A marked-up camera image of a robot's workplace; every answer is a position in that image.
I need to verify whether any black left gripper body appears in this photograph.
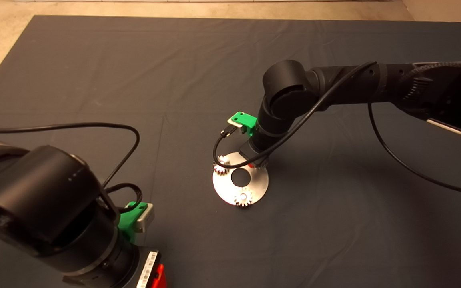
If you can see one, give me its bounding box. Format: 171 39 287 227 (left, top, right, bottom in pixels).
62 249 163 288

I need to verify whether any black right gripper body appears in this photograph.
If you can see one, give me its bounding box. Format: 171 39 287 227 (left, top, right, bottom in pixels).
238 141 269 168

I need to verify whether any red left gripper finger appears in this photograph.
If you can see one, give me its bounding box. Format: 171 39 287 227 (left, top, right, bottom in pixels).
152 264 168 288

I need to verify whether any round metal carrier plate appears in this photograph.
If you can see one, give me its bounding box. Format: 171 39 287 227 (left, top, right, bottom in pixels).
212 152 269 207

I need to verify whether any dark grey table cloth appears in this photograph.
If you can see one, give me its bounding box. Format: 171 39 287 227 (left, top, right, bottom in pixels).
0 16 461 288

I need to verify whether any black right camera cable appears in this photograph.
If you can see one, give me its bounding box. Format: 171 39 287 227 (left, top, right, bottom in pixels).
213 61 461 198

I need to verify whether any green right camera mount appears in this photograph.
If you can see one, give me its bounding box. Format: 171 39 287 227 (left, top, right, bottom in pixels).
231 112 258 136

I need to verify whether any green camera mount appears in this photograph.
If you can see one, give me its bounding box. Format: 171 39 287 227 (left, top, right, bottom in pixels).
118 202 149 244
231 112 258 136

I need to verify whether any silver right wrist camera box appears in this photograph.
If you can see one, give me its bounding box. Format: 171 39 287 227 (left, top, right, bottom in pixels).
227 117 247 134

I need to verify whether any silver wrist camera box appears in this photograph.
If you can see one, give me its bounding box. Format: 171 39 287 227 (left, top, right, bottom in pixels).
134 204 155 233
227 117 247 134

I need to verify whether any green left camera mount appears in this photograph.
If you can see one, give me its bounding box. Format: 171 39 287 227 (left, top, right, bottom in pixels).
118 202 149 244

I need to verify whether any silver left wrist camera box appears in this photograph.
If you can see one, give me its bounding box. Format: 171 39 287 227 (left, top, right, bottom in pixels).
134 204 155 233

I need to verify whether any thin black left camera cable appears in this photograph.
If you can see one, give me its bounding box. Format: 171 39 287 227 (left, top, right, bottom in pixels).
0 123 144 212

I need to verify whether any thick braided black arm cable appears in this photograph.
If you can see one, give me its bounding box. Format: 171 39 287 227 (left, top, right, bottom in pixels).
409 61 461 80

